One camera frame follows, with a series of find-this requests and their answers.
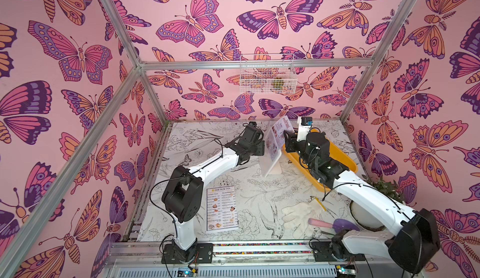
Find aluminium front rail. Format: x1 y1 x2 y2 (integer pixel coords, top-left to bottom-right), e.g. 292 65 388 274
100 239 412 278

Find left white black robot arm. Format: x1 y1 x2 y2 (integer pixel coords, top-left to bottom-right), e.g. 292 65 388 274
161 122 265 253

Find white yellow menu sheet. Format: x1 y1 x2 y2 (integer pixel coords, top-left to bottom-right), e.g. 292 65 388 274
206 185 239 233

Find clear acrylic menu holder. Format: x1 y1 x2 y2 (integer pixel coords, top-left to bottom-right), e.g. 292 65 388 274
259 127 285 178

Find purple pink garden trowel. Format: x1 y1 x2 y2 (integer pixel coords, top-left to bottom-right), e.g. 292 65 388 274
308 218 360 233

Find white pot green plant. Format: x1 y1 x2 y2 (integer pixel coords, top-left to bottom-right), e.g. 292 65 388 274
347 177 403 234

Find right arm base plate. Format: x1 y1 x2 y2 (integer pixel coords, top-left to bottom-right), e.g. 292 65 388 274
309 239 366 263

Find white wire wall basket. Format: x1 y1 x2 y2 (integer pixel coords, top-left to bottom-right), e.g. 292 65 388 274
238 59 298 96

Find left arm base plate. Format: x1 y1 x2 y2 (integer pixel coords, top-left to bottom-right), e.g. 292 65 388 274
161 242 214 264

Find yellow pencil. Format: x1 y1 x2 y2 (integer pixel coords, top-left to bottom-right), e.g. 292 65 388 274
314 197 327 211

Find white work glove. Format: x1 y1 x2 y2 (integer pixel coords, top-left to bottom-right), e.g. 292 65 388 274
281 199 325 239

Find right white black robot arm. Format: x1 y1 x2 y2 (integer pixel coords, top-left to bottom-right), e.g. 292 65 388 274
283 131 440 275

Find pink food menu sheet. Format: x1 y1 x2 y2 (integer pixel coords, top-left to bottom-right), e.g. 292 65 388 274
266 115 294 162

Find yellow plastic tray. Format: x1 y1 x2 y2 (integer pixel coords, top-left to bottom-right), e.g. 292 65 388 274
282 132 356 191

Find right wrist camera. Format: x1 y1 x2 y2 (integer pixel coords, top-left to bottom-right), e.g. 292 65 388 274
297 116 313 142

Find green item in basket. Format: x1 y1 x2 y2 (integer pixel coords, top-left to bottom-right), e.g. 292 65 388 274
271 77 285 91

